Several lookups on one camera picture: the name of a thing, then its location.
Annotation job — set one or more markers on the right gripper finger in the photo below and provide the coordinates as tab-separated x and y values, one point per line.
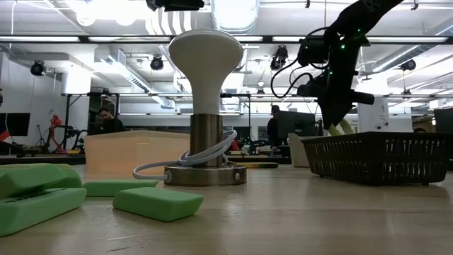
341	111
327	113

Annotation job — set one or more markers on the orange plastic bin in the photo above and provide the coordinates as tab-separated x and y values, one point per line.
124	152

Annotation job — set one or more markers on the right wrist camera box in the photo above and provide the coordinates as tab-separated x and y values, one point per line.
311	51

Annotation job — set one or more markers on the black computer monitor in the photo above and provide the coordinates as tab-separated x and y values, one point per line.
295	124
444	120

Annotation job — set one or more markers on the black wall screen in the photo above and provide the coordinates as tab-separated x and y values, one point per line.
16	124

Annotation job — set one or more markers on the black background robot arm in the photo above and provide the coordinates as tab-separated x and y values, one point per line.
76	136

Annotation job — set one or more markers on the black background metal stand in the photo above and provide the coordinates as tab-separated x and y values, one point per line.
67	120

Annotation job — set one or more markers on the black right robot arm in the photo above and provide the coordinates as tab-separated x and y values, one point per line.
364	14

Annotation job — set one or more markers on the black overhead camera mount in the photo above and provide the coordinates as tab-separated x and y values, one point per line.
177	4

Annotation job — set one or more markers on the grey plastic bin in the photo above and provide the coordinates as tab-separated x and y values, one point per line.
297	152

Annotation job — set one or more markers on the black mesh basket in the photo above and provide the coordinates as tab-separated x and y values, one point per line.
371	159

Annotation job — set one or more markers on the red bar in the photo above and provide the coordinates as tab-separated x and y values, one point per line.
4	136

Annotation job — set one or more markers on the red desk lamp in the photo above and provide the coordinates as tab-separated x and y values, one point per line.
54	122

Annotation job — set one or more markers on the black bar with light strips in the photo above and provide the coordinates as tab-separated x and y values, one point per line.
85	39

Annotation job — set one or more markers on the white dome brass lamp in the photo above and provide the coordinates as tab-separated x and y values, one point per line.
205	71

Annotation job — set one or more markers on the green eraser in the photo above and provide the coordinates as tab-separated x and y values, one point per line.
35	209
155	203
117	187
28	177
72	178

